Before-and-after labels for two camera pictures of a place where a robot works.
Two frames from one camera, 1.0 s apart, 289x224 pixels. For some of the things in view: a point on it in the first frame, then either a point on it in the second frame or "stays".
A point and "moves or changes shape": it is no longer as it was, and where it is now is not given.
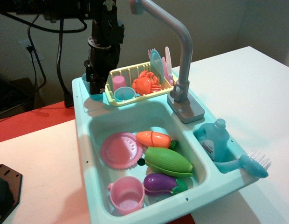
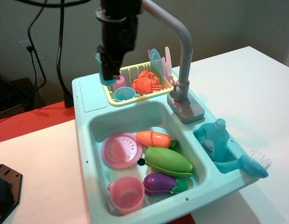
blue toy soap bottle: (214, 138) stays
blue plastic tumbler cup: (86, 86) moves or changes shape
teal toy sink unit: (142, 166) stays
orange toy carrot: (156, 139) stays
